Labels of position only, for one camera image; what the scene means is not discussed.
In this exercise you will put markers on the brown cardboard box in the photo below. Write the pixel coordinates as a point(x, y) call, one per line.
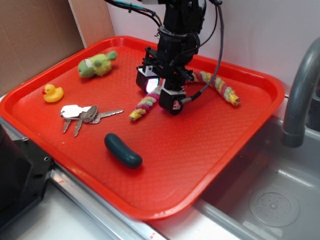
point(37, 34)

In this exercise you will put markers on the green plush toy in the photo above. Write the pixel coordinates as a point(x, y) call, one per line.
point(97, 65)

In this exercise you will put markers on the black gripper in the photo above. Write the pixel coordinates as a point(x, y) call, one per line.
point(174, 51)

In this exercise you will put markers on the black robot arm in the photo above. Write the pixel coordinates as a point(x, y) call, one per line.
point(181, 16)

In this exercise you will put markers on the dark grey faucet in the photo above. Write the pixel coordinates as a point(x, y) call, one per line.
point(303, 106)

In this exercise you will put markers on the dark green toy pickle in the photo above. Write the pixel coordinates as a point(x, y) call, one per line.
point(124, 154)

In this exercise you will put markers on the silver key bunch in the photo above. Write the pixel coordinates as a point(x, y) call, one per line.
point(87, 114)

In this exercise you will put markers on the red plastic tray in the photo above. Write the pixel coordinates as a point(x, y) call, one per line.
point(181, 154)

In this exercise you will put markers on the yellow rubber duck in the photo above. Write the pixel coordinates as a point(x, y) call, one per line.
point(52, 94)

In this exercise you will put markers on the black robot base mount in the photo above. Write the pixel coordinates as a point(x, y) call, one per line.
point(24, 172)

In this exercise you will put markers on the grey sink basin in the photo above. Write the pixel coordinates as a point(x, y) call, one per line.
point(268, 191)

